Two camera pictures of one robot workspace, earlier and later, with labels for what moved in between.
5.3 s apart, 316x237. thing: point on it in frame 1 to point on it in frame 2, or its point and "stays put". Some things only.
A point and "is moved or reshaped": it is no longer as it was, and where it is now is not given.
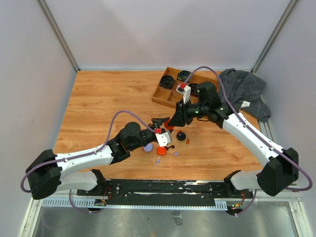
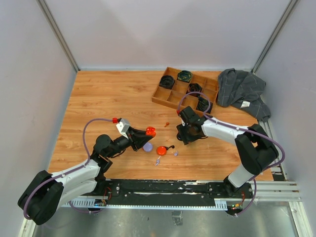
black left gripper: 159,122 to 141,138
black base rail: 157,192 stays put
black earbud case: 181,136 stays put
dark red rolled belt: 194,92 stays put
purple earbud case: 148,147 stays put
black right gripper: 178,119 to 186,138
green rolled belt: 183,75 stays put
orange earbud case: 166,124 is moved or reshaped
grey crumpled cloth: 243,90 stays put
